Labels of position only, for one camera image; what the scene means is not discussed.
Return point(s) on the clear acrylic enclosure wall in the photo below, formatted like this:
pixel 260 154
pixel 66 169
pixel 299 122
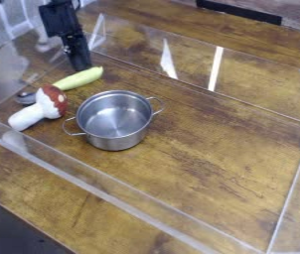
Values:
pixel 211 185

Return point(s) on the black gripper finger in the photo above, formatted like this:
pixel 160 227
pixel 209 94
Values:
pixel 86 52
pixel 73 49

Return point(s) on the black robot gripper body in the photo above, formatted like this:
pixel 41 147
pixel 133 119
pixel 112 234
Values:
pixel 60 18

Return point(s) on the plush red white mushroom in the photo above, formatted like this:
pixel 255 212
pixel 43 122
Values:
pixel 50 106

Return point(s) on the small stainless steel pot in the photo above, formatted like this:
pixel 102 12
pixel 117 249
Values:
pixel 114 119

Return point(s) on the black bar in background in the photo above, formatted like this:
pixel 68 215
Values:
pixel 240 12

